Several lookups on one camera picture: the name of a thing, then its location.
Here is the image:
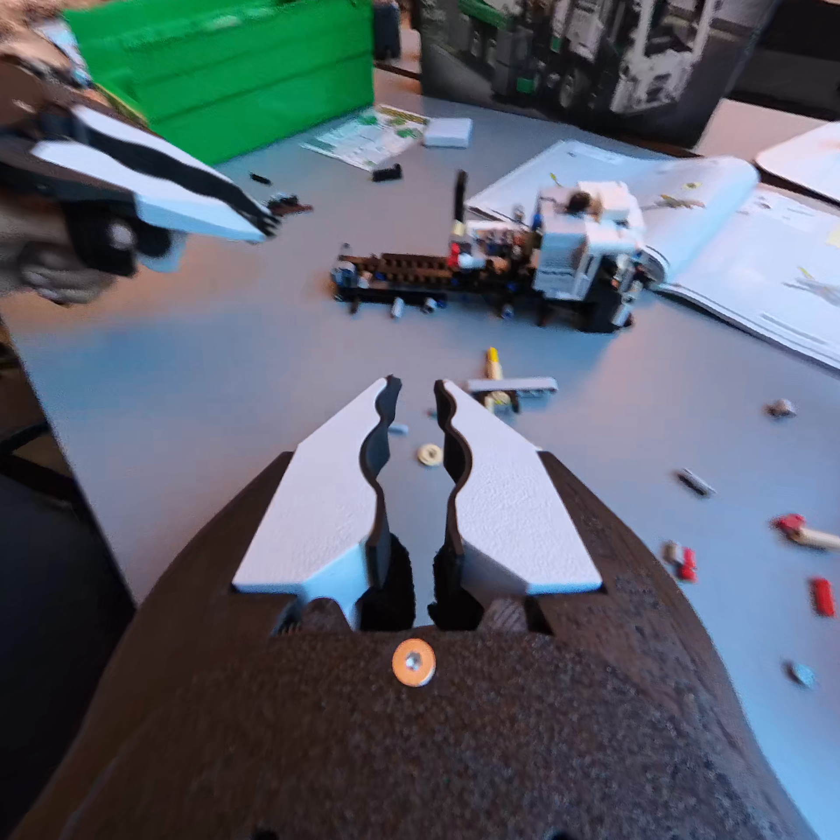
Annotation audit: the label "small white block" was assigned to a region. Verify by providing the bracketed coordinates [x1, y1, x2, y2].
[422, 117, 473, 150]

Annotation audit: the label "white paper sheet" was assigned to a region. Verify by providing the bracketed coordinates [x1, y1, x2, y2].
[755, 120, 840, 206]

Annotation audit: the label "open instruction booklet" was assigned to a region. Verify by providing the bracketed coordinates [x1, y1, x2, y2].
[465, 139, 840, 371]

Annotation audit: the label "partly built lego truck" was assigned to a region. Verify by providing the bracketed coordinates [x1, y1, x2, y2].
[331, 169, 652, 334]

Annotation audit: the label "grey beam lego subassembly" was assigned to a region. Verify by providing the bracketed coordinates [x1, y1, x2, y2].
[465, 346, 560, 416]

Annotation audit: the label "plastic bags of lego parts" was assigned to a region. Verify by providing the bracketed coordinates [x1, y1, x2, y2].
[0, 0, 93, 89]

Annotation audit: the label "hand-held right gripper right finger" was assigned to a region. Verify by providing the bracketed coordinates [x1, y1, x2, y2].
[434, 378, 603, 609]

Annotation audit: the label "white green leaflet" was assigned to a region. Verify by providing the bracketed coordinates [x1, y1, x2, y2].
[301, 104, 431, 173]

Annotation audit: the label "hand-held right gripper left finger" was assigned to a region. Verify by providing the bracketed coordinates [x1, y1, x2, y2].
[231, 375, 403, 621]

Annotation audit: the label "green plastic bin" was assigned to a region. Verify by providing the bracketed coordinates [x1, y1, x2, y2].
[62, 0, 375, 166]

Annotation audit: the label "lego set cardboard box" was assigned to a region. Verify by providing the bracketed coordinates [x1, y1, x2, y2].
[416, 0, 782, 148]

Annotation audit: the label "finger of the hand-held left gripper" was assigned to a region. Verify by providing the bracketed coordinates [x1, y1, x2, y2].
[71, 106, 280, 232]
[29, 140, 277, 244]

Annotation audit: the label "person's left hand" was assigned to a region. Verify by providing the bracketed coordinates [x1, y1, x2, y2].
[0, 197, 135, 306]

